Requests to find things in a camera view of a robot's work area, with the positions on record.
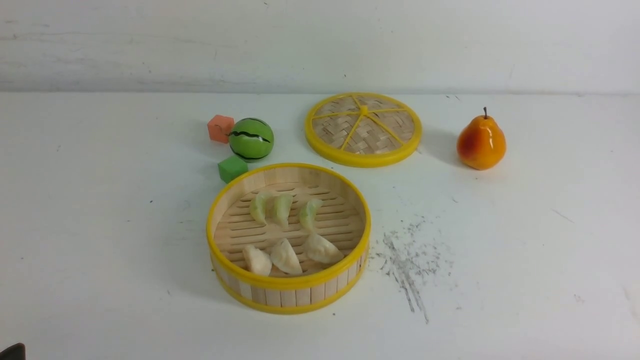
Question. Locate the green dumpling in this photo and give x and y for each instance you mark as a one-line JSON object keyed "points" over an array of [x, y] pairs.
{"points": [[258, 207], [282, 204], [307, 214]]}

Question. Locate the white dumpling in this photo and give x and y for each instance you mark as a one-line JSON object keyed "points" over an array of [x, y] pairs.
{"points": [[319, 249], [258, 262], [284, 258]]}

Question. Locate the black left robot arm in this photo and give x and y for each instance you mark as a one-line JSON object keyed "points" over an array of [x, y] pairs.
{"points": [[14, 352]]}

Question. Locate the woven bamboo steamer lid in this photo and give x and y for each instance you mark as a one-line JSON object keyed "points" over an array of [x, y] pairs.
{"points": [[363, 129]]}

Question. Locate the bamboo steamer tray yellow rim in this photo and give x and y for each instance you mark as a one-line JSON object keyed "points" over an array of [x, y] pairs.
{"points": [[289, 238]]}

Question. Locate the green toy watermelon ball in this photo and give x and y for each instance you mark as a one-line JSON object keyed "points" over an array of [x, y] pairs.
{"points": [[251, 139]]}

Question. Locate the green foam cube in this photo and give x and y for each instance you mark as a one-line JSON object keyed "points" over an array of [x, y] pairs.
{"points": [[231, 168]]}

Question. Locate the orange foam cube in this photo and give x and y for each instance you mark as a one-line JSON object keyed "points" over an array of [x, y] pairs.
{"points": [[219, 128]]}

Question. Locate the orange toy pear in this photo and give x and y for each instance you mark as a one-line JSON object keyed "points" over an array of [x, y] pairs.
{"points": [[481, 145]]}

